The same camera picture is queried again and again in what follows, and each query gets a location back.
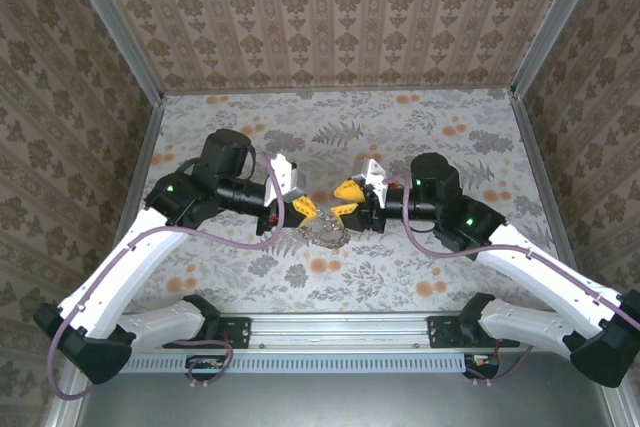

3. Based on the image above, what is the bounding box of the aluminium lower frame bar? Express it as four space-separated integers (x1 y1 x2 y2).
44 371 96 427
599 386 636 427

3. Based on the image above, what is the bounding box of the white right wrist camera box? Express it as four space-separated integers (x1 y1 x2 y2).
353 157 390 209

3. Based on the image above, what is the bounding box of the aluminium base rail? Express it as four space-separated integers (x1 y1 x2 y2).
132 314 571 348

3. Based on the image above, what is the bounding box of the aluminium frame post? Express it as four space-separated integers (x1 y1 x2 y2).
57 0 165 101
509 0 609 98

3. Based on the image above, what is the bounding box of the grey slotted cable duct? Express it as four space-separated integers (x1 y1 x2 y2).
122 352 466 374

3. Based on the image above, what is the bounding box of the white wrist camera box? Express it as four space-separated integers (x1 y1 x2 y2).
263 153 307 206
353 157 390 209

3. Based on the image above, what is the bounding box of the aluminium side rail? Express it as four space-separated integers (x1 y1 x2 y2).
509 91 571 268
114 96 165 248

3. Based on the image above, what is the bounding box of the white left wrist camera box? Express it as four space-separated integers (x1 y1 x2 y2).
263 153 307 206

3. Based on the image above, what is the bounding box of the grey metal panel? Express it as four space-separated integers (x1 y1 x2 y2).
79 371 616 427

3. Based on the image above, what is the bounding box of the metal keyring chain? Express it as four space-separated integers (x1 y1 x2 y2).
299 206 354 248

